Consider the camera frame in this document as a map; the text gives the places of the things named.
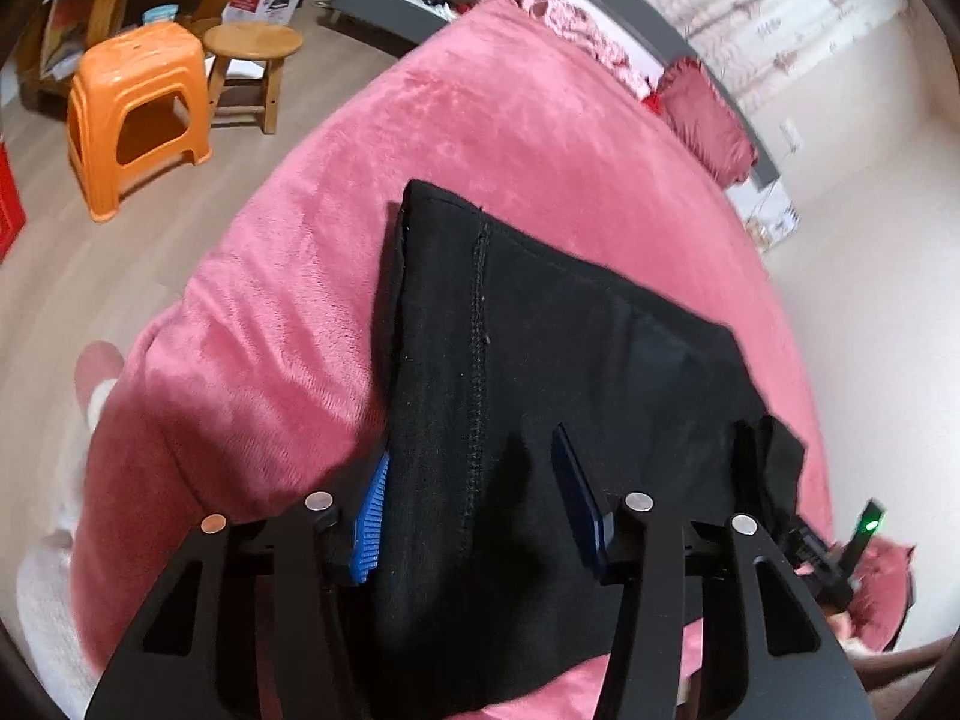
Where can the round wooden stool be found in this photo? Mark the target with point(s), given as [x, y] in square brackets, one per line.
[251, 41]

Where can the person's right forearm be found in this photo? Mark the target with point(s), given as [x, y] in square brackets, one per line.
[889, 592]

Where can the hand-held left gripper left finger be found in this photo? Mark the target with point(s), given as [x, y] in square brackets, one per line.
[370, 521]

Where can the red ruffled pillow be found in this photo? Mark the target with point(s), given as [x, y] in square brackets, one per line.
[709, 127]

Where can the pink floral clothes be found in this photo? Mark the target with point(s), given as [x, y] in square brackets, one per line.
[577, 30]

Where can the red cloth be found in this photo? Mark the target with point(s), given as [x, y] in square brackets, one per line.
[654, 101]

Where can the black embroidered pants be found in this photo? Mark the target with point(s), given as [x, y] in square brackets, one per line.
[525, 330]

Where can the blue lidded tub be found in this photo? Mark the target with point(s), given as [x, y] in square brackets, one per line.
[159, 13]

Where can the pink fleece blanket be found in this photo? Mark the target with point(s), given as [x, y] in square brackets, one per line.
[465, 127]

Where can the orange plastic stool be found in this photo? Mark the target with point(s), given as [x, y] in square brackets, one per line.
[135, 60]

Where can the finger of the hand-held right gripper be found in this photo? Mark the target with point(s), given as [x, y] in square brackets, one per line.
[750, 465]

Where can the grey and white headboard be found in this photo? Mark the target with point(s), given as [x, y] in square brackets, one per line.
[645, 22]

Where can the red cardboard box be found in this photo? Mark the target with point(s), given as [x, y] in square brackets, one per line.
[9, 202]

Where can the white wall outlet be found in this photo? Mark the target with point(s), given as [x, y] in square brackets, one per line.
[791, 136]

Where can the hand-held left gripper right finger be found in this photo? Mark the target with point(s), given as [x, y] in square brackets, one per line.
[581, 499]

